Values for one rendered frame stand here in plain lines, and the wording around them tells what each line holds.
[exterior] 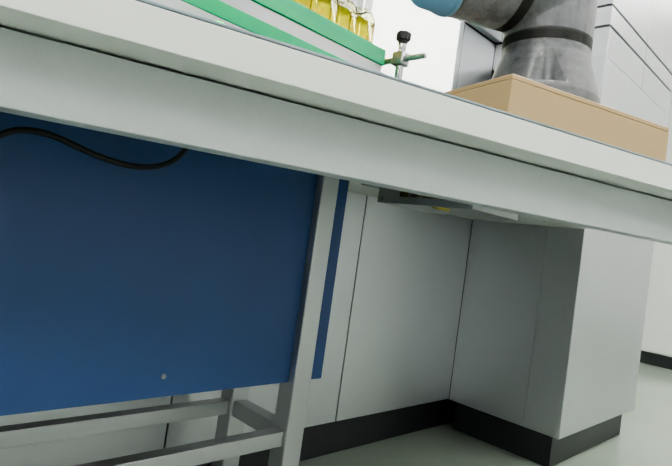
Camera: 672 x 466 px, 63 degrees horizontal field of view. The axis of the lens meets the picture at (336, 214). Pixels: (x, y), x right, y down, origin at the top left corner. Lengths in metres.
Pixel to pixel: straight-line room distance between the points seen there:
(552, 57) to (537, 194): 0.18
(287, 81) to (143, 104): 0.12
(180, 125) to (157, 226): 0.32
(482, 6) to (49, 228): 0.60
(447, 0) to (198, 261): 0.50
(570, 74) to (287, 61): 0.39
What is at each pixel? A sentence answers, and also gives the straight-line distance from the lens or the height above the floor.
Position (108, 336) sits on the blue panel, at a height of 0.42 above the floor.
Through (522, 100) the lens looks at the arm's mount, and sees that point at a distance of 0.64.
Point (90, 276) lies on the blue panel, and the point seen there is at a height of 0.50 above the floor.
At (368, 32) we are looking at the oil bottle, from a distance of 1.24.
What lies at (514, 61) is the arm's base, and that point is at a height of 0.85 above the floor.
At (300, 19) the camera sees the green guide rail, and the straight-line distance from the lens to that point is 0.96.
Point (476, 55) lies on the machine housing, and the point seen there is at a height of 1.25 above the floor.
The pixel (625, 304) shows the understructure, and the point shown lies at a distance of 2.19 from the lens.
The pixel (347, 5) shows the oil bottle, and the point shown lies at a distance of 1.21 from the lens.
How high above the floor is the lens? 0.59
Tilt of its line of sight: 2 degrees up
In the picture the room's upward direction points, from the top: 8 degrees clockwise
